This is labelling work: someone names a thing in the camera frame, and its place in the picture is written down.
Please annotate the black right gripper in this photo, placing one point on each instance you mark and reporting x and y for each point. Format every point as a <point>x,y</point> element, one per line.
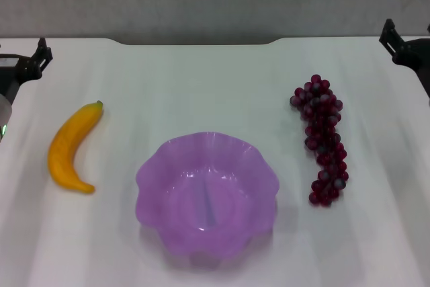
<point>416,53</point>

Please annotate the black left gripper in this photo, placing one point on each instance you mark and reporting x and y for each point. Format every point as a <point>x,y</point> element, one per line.
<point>21,72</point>

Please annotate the dark red grape bunch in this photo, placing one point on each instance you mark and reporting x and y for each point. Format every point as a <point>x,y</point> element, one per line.
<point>320,115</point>

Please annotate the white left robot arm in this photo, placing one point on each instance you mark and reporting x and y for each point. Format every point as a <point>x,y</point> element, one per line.
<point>4,112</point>

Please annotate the yellow banana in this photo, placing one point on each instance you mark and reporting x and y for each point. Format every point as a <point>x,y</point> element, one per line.
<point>67,139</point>

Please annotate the purple scalloped plastic bowl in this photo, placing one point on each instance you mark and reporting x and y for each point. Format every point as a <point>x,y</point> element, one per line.
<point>208,199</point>

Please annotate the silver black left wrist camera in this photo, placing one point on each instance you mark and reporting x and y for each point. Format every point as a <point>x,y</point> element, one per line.
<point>7,62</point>

